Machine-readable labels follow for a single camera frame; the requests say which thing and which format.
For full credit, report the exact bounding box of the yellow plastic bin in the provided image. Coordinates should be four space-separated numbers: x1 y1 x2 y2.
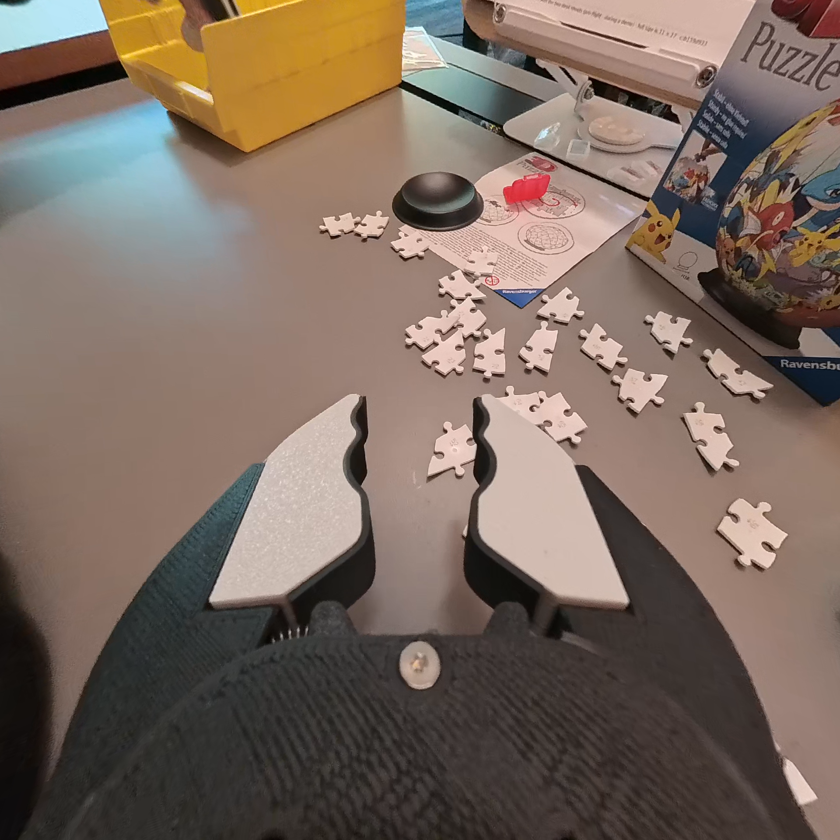
98 0 408 153

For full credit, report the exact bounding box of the white board stand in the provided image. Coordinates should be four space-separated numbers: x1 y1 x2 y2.
502 58 690 198

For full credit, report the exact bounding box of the clear plastic bag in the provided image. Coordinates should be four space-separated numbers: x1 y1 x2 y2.
400 29 450 76

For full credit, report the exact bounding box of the black round puzzle stand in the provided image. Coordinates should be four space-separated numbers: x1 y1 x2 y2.
392 172 484 231

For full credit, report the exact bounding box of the white instruction leaflet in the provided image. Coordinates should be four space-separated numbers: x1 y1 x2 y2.
410 152 647 309

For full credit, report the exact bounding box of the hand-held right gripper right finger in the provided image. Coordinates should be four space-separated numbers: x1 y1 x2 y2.
462 394 632 635

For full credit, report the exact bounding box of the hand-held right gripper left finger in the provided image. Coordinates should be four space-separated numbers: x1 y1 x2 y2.
207 392 377 616

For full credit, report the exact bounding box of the spread of white puzzle pieces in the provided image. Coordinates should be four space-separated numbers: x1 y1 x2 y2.
319 211 818 808

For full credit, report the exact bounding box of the red plastic tool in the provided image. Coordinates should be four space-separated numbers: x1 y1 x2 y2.
503 172 551 207

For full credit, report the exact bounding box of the blue puzzle box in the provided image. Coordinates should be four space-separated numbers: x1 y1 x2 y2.
625 0 840 406

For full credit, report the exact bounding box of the white instruction board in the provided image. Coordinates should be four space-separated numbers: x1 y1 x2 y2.
459 0 756 109

